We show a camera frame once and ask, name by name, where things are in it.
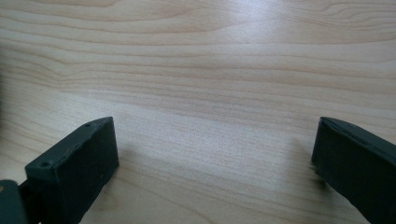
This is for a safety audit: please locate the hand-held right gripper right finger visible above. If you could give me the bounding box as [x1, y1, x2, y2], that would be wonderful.
[311, 116, 396, 224]

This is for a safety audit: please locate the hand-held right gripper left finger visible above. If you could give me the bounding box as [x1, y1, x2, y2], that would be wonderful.
[19, 116, 120, 224]

